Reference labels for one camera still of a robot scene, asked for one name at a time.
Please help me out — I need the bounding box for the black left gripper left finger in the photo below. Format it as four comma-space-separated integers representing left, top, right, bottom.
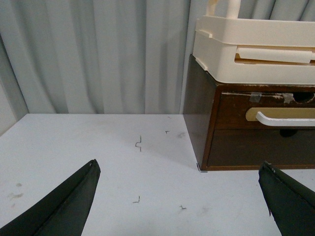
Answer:
0, 160, 101, 236

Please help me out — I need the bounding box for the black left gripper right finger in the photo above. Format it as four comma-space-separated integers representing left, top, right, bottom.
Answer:
258, 162, 315, 236

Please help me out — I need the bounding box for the lower wooden drawer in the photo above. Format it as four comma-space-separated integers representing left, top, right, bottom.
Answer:
207, 129, 315, 170

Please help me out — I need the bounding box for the wooden drawer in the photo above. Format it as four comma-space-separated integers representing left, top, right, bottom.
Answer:
216, 92, 315, 129
207, 129, 315, 170

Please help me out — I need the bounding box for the dark wooden drawer cabinet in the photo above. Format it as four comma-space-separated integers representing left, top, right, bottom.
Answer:
184, 56, 315, 171

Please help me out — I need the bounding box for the upper wooden drawer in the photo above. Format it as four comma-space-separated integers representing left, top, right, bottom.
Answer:
216, 92, 315, 129

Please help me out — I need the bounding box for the grey curtain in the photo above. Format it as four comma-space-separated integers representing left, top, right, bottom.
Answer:
0, 0, 315, 137

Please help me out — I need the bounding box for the cream plastic organizer box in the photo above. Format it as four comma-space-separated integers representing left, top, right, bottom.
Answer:
193, 0, 315, 85

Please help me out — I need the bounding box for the white drawer handle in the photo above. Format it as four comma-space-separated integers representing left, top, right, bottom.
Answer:
255, 112, 315, 127

